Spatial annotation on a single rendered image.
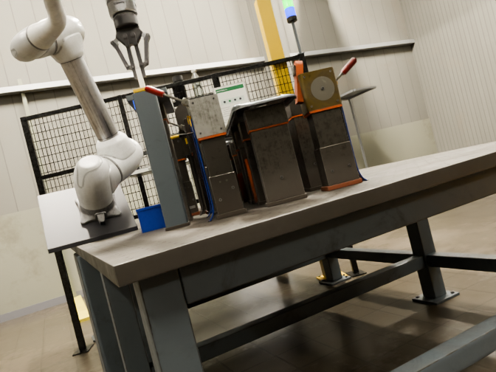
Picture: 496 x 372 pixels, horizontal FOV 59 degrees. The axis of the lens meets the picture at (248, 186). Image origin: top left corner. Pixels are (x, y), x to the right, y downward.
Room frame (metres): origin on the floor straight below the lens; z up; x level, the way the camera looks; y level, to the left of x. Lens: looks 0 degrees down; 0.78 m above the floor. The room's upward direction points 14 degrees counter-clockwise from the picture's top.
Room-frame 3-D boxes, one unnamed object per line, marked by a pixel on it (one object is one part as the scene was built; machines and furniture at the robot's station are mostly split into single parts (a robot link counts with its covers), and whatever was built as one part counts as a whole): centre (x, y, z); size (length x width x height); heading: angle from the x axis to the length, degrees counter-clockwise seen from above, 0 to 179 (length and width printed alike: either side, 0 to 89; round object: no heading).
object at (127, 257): (2.27, 0.07, 0.68); 2.56 x 1.61 x 0.04; 25
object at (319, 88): (1.35, -0.29, 0.88); 0.14 x 0.09 x 0.36; 96
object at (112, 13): (1.40, 0.25, 1.42); 0.09 x 0.09 x 0.06
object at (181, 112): (2.00, 0.18, 0.94); 0.18 x 0.13 x 0.49; 6
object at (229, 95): (2.94, -0.04, 1.30); 0.23 x 0.02 x 0.31; 96
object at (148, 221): (1.67, 0.38, 0.74); 0.11 x 0.10 x 0.09; 6
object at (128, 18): (1.40, 0.25, 1.35); 0.08 x 0.07 x 0.09; 95
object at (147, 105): (1.40, 0.25, 0.92); 0.08 x 0.08 x 0.44; 6
